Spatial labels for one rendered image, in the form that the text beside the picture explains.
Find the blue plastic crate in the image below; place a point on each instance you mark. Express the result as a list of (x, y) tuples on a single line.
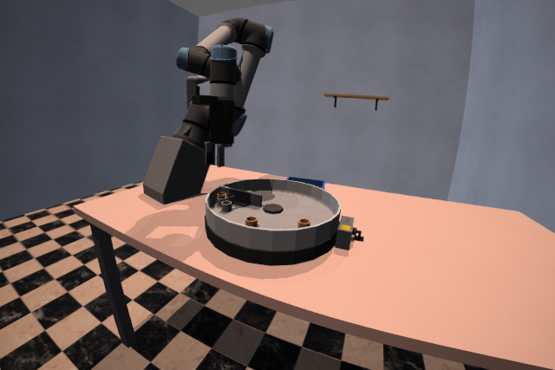
[(315, 182)]

